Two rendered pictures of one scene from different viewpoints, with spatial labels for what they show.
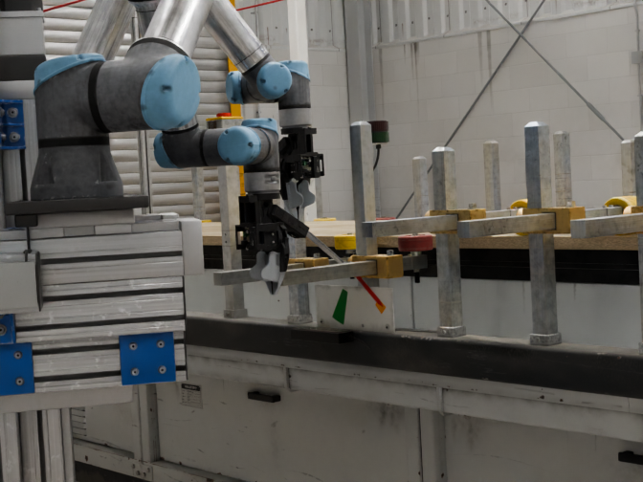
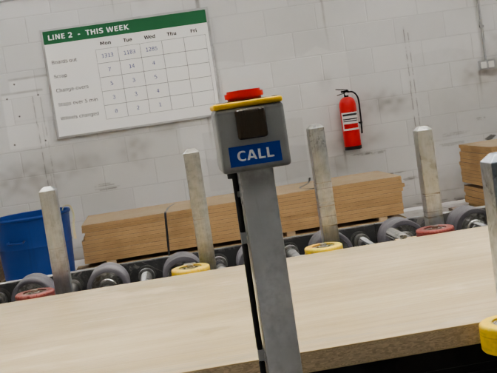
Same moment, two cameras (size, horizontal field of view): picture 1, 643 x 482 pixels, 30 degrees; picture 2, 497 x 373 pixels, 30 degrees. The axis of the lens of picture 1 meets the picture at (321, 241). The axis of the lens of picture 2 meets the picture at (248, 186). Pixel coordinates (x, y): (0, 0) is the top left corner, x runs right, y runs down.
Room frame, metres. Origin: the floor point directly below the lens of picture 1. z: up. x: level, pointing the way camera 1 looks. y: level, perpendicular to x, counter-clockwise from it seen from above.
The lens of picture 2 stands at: (2.55, 1.00, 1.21)
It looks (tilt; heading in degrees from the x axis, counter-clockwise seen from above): 5 degrees down; 307
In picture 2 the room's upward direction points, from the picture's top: 8 degrees counter-clockwise
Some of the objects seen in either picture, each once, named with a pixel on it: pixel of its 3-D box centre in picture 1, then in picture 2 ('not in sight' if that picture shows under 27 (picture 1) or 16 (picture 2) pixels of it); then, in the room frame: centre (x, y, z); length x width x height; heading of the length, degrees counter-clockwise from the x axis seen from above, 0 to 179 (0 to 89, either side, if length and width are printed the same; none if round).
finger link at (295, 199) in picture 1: (296, 200); not in sight; (2.77, 0.05, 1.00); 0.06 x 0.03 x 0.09; 41
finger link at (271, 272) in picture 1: (270, 273); not in sight; (2.47, 0.11, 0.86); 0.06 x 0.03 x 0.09; 131
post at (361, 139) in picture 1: (365, 227); not in sight; (2.73, -0.10, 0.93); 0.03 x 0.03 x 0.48; 41
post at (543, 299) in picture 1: (541, 244); not in sight; (2.35, -0.43, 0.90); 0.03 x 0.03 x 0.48; 41
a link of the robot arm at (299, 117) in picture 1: (296, 119); not in sight; (2.78, 0.04, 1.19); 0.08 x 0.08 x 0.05
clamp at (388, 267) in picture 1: (375, 266); not in sight; (2.72, -0.12, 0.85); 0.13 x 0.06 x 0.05; 41
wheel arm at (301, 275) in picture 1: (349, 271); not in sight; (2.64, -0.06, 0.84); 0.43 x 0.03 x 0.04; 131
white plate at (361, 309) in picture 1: (352, 307); not in sight; (2.74, -0.06, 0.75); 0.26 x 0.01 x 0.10; 41
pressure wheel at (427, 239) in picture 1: (415, 257); not in sight; (2.78, -0.22, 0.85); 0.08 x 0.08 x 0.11
